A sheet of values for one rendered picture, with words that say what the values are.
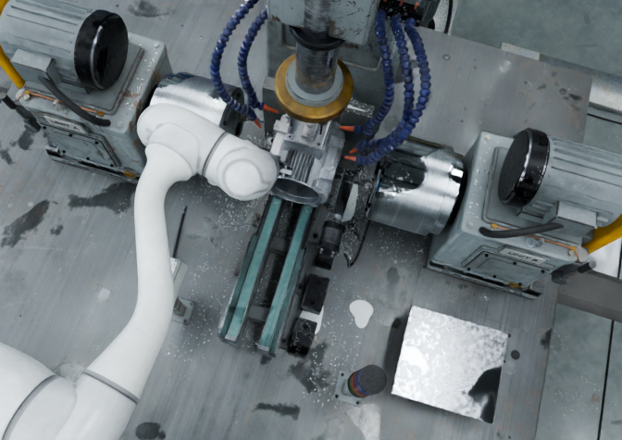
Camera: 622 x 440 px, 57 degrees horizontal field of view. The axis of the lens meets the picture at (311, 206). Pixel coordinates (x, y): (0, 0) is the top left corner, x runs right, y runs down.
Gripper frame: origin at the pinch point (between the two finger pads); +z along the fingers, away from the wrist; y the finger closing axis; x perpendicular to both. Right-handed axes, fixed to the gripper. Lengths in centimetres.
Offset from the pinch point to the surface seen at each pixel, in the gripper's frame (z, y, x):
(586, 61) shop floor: 172, -121, -75
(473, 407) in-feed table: -4, -67, 46
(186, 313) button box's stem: 7, 14, 49
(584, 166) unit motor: -17, -68, -19
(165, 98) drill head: -1.3, 31.1, -8.0
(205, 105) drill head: -0.7, 20.6, -9.2
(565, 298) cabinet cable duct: 106, -125, 35
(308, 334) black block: 4.1, -20.8, 43.9
